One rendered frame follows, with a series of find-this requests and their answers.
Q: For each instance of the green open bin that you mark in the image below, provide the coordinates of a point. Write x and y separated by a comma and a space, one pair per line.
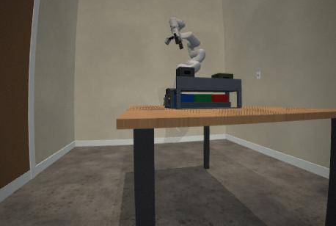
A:
202, 97

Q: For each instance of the blue open bin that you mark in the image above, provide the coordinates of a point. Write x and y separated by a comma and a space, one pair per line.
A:
185, 98

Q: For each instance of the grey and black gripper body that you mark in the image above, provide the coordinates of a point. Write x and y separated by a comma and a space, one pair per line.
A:
177, 33

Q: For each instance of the grey metal shelf rack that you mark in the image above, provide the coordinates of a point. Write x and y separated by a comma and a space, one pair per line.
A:
200, 84

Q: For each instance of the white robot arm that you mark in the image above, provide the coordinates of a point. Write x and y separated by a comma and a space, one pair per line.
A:
197, 56

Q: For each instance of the red bin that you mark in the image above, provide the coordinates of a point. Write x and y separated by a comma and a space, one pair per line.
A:
219, 98

